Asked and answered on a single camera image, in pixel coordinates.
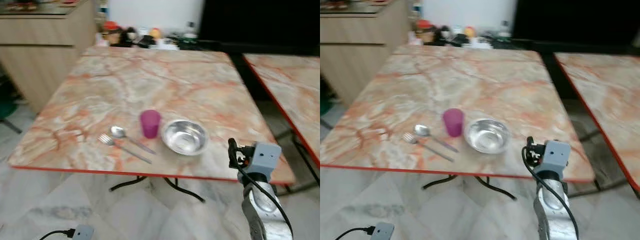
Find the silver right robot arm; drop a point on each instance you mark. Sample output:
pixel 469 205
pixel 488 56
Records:
pixel 263 210
pixel 550 210

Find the round steel bowl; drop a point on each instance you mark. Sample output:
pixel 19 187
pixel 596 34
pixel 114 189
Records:
pixel 185 138
pixel 487 136

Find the purple plastic cup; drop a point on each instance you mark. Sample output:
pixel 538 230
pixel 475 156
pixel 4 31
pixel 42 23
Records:
pixel 453 123
pixel 150 125

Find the marble table with red rim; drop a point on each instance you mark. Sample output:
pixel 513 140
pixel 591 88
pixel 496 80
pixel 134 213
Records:
pixel 295 85
pixel 607 95
pixel 150 80
pixel 465 80

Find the green chair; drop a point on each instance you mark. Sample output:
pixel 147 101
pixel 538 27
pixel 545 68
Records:
pixel 7 102
pixel 325 105

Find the steel spoon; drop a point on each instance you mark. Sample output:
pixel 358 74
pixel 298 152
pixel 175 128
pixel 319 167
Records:
pixel 118 131
pixel 422 130

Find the steel fork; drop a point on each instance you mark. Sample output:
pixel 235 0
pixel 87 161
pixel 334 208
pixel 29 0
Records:
pixel 106 139
pixel 410 137

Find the small clear bottle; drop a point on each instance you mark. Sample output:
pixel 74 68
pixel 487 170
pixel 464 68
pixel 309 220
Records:
pixel 190 31
pixel 505 29

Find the black television screen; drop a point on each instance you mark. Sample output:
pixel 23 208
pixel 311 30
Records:
pixel 260 20
pixel 575 19

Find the yellow headed figurine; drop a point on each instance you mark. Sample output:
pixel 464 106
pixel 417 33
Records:
pixel 155 34
pixel 469 32

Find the black figurine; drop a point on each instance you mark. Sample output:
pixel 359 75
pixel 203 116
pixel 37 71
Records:
pixel 443 35
pixel 130 36

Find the light wooden cabinet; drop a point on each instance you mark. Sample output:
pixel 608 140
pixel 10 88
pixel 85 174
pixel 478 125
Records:
pixel 360 50
pixel 45 55

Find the red capped figurine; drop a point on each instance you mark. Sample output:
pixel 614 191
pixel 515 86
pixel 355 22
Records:
pixel 112 32
pixel 425 31

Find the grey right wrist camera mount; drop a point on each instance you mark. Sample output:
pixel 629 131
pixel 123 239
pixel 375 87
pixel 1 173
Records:
pixel 265 157
pixel 556 156

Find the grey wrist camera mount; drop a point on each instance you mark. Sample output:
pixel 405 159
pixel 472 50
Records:
pixel 265 157
pixel 382 231
pixel 556 156
pixel 83 233

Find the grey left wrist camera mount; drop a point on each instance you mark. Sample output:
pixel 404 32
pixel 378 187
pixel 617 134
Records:
pixel 83 233
pixel 382 231

